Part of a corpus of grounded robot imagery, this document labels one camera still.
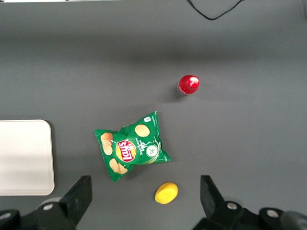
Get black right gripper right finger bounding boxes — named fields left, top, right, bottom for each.
left=193, top=175, right=260, bottom=230

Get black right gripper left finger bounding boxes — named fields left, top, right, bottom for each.
left=35, top=175, right=93, bottom=230

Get white rectangular tray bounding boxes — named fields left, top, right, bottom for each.
left=0, top=119, right=55, bottom=196

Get yellow lemon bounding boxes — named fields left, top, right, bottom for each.
left=154, top=182, right=179, bottom=205

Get green Lay's chips bag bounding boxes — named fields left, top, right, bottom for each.
left=94, top=111, right=172, bottom=183

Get red capped bottle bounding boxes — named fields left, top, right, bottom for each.
left=177, top=74, right=201, bottom=96

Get black cable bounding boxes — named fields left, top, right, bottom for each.
left=186, top=0, right=246, bottom=21

